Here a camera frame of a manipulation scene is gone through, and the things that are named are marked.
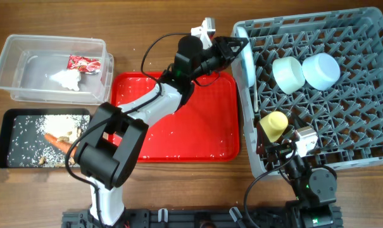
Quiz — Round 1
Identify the yellow plastic cup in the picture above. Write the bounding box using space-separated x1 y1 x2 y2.
260 111 289 143

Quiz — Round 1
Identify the mint green cup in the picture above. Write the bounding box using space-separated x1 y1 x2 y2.
272 56 306 94

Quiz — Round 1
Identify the light blue bowl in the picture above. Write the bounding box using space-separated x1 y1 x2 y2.
302 53 341 91

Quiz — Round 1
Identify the red foil wrapper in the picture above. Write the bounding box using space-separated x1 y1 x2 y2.
67 55 101 74

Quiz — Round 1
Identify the white tissue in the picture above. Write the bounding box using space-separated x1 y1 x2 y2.
50 69 81 91

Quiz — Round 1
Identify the orange carrot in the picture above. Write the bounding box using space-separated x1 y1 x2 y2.
44 133 72 154

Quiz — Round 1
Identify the white plastic spoon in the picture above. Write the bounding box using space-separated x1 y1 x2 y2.
253 85 258 113

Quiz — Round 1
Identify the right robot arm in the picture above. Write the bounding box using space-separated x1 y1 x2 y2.
256 120 343 227

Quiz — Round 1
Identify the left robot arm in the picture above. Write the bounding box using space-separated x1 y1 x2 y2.
66 33 249 227

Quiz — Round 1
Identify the grey dishwasher rack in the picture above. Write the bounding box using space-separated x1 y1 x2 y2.
231 7 383 178

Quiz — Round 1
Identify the black waste tray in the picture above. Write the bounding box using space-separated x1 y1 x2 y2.
0 108 91 168

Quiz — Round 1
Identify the red plastic tray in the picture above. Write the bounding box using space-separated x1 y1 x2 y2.
106 71 241 163

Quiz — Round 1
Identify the clear plastic storage bin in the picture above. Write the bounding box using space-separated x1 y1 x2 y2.
0 34 114 105

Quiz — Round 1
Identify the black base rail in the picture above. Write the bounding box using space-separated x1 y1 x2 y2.
61 207 344 228

